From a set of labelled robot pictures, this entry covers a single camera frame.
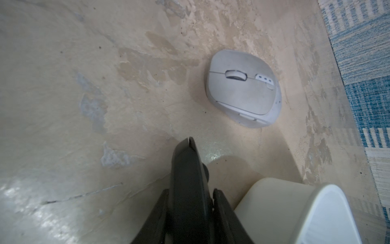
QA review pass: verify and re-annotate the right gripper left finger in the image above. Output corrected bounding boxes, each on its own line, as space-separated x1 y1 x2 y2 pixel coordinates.
131 189 169 244

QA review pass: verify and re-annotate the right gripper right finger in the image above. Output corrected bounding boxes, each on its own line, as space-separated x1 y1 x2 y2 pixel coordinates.
213 189 253 244

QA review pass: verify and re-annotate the black mouse with logo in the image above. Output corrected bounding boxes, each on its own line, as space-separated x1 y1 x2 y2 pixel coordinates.
168 137 213 244

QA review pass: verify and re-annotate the white plastic storage box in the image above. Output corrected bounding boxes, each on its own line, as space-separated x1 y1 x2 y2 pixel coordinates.
235 178 362 244

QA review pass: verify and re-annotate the grey computer mouse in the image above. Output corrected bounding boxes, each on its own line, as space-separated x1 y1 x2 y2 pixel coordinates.
206 49 282 128

